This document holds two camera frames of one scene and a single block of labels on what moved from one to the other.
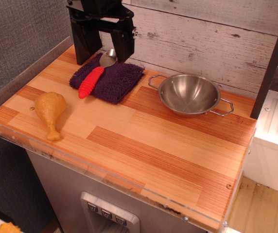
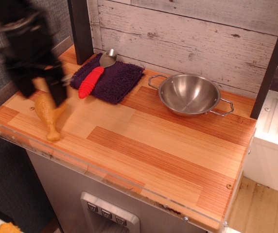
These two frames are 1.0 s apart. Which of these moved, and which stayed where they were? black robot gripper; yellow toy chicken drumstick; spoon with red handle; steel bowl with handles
Moved: black robot gripper
Stayed: steel bowl with handles; spoon with red handle; yellow toy chicken drumstick
